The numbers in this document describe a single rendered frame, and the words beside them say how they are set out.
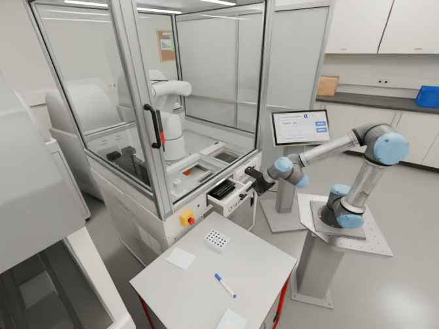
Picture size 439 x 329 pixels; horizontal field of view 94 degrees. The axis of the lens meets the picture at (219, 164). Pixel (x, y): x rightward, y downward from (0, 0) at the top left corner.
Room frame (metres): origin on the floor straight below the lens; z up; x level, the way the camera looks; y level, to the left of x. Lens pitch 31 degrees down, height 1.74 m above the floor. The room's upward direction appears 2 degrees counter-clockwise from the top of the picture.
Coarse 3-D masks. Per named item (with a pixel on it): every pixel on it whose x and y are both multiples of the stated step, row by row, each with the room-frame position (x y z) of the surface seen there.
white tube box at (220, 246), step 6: (210, 234) 0.81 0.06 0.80; (216, 234) 0.81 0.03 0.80; (222, 234) 0.81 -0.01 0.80; (204, 240) 0.78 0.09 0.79; (210, 240) 0.77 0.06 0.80; (222, 240) 0.78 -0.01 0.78; (228, 240) 0.77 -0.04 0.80; (210, 246) 0.76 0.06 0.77; (216, 246) 0.73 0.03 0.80; (222, 246) 0.73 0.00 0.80; (222, 252) 0.72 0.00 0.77
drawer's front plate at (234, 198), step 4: (248, 184) 1.11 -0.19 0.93; (244, 188) 1.07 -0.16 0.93; (236, 192) 1.03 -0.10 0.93; (240, 192) 1.03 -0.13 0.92; (232, 196) 0.98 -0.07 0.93; (236, 196) 1.00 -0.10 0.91; (248, 196) 1.11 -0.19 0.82; (228, 200) 0.95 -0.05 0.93; (232, 200) 0.97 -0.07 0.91; (236, 200) 1.00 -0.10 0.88; (240, 200) 1.04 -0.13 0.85; (224, 204) 0.92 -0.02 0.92; (228, 204) 0.94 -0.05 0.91; (232, 204) 0.97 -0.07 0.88; (224, 208) 0.92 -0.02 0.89; (228, 208) 0.94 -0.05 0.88; (232, 208) 0.97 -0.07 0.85; (224, 212) 0.92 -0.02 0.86; (228, 212) 0.94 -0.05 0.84; (224, 216) 0.93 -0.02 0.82
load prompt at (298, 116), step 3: (285, 114) 1.80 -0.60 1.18; (288, 114) 1.80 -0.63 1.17; (291, 114) 1.80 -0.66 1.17; (294, 114) 1.81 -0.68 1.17; (297, 114) 1.81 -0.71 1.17; (300, 114) 1.81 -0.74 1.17; (303, 114) 1.81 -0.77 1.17; (306, 114) 1.81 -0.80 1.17; (309, 114) 1.81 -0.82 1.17; (282, 117) 1.78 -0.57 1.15; (285, 117) 1.78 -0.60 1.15; (288, 117) 1.78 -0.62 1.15; (291, 117) 1.78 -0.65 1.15; (294, 117) 1.79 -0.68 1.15; (297, 117) 1.79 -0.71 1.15; (300, 117) 1.79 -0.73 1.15; (303, 117) 1.79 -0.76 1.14; (306, 117) 1.79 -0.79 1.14; (309, 117) 1.79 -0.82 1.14
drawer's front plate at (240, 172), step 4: (252, 160) 1.43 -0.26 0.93; (256, 160) 1.45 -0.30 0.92; (248, 164) 1.36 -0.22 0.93; (252, 164) 1.40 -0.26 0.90; (256, 164) 1.45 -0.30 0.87; (240, 168) 1.30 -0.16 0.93; (244, 168) 1.32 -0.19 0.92; (256, 168) 1.46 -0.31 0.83; (236, 172) 1.26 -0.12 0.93; (240, 172) 1.28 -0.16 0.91; (236, 176) 1.25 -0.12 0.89; (244, 176) 1.32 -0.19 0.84; (236, 180) 1.25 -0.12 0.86; (240, 180) 1.28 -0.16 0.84
